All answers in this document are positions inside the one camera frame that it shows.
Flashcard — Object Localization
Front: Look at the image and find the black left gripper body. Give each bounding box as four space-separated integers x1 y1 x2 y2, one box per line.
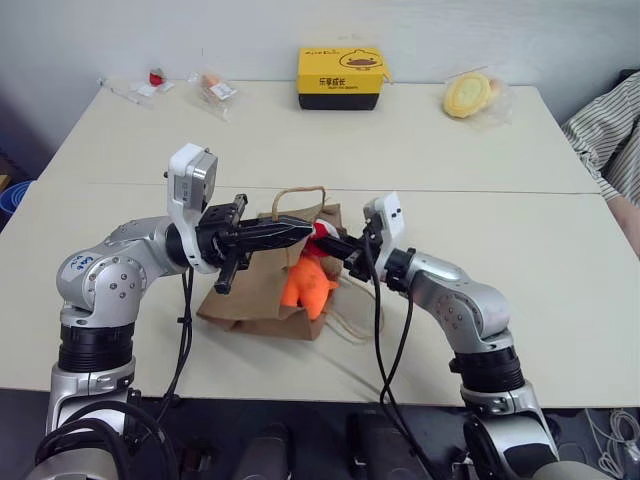
194 191 252 296

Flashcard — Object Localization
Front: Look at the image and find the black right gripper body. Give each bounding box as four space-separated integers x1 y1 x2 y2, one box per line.
344 223 385 282

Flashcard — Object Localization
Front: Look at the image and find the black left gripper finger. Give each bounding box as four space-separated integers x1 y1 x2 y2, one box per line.
234 232 310 254
241 215 316 237

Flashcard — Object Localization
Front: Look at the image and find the red and white plush toy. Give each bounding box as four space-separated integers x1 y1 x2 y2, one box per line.
303 219 349 257

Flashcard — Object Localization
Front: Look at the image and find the brown paper bag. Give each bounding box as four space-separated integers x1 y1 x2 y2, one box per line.
196 185 382 344

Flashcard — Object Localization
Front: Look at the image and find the orange plush toy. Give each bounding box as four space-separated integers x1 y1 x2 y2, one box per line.
279 251 342 321

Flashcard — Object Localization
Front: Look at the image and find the small orange toy in plastic bag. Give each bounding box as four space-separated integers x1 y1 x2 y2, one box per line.
186 69 237 124

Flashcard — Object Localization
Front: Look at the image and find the small red toy in plastic bag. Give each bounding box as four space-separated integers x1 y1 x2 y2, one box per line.
129 66 176 97

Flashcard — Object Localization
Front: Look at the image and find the yellow plush in plastic bag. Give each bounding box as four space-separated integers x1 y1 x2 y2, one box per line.
441 66 517 132

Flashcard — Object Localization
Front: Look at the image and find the yellow duck print box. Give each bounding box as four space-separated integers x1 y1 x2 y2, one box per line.
292 45 395 112

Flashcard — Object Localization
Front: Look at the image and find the person in striped shirt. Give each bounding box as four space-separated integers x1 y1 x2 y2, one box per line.
560 71 640 202

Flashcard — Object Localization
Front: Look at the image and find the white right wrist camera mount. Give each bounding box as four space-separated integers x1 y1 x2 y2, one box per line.
362 191 406 282

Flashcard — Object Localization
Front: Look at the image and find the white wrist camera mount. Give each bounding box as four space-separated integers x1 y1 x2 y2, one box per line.
362 191 406 282
165 143 220 274

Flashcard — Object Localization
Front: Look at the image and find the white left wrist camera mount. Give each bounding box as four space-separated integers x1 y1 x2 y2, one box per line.
165 143 220 274

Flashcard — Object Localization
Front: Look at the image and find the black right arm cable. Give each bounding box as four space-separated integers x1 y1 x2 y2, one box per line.
361 232 452 480

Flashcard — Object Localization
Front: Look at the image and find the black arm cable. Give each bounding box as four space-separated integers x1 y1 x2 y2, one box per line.
152 267 197 422
361 232 452 480

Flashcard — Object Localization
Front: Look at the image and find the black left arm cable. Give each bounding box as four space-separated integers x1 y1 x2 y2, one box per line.
152 267 197 422

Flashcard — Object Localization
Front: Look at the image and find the black left shoulder cable loop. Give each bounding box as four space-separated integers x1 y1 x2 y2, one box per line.
33 398 179 480

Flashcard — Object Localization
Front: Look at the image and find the white cable bundle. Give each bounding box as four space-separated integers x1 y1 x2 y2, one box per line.
583 406 640 480

